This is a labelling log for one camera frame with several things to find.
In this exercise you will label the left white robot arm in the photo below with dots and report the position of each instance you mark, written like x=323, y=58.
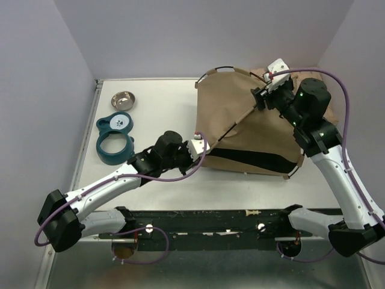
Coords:
x=65, y=218

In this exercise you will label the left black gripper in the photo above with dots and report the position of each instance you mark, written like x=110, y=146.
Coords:
x=190, y=164

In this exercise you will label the white chess piece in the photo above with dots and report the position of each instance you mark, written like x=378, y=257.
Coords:
x=252, y=212

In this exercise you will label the steel pet bowl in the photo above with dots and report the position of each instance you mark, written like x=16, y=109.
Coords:
x=123, y=101

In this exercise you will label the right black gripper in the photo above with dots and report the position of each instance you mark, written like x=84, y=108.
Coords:
x=261, y=96

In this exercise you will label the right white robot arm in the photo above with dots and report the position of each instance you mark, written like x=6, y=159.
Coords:
x=361, y=222

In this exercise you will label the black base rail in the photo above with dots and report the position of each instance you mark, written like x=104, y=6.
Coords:
x=197, y=230

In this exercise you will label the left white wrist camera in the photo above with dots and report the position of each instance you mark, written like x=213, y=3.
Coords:
x=197, y=146

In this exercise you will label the beige fabric pet tent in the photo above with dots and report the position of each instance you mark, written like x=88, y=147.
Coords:
x=213, y=92

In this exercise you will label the teal bowl stand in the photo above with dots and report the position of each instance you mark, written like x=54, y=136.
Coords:
x=114, y=145

